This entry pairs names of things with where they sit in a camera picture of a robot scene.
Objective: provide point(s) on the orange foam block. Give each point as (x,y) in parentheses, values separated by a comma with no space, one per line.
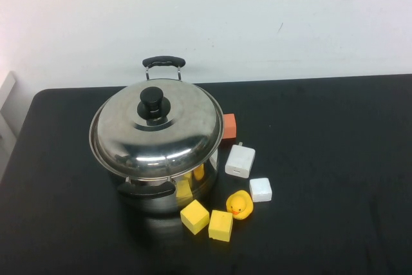
(229,127)

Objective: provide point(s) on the yellow rubber duck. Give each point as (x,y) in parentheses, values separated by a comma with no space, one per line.
(239,205)

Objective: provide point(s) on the stainless steel cooking pot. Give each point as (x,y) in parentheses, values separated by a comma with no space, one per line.
(209,186)

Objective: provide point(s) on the white usb wall charger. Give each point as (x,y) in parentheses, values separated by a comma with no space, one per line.
(239,160)

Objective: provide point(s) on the white foam cube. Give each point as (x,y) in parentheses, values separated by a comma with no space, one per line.
(260,189)

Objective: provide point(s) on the steel lid with black knob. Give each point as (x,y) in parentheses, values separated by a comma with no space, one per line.
(167,139)

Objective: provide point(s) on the yellow foam cube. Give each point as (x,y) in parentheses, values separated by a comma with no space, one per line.
(220,225)
(194,217)

